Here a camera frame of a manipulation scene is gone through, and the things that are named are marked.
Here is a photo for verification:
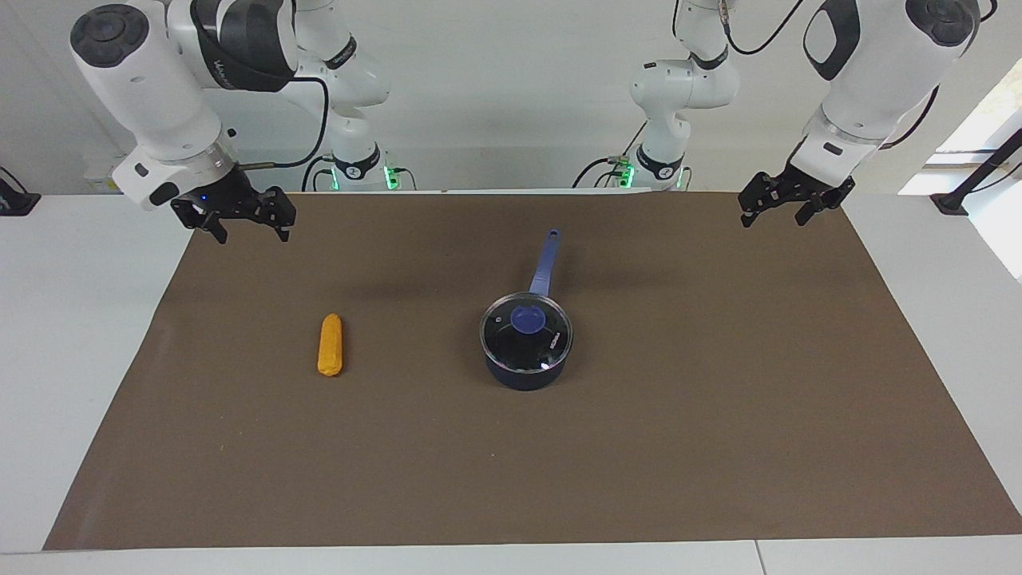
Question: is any orange corn cob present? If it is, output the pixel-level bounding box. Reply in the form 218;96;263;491
316;313;344;378

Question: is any glass lid with blue knob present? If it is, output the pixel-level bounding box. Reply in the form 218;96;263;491
479;292;574;374

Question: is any black stand with slanted pole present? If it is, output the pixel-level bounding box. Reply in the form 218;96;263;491
929;126;1022;217

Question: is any black stand foot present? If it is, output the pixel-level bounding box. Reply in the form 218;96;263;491
0;165;42;217

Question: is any brown table mat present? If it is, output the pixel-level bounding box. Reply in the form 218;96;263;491
42;190;1022;552

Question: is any black right arm base cable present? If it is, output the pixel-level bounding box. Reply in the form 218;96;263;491
300;153;339;193

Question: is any black arm base cable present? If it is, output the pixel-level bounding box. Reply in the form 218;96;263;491
571;120;649;190
300;153;339;193

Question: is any black right arm gripper cable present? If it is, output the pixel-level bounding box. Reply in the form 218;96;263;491
236;73;331;171

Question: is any black left arm base cable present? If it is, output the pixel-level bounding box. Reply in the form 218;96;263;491
571;120;649;190

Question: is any dark pot with blue handle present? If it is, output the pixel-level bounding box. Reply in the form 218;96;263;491
480;229;574;391

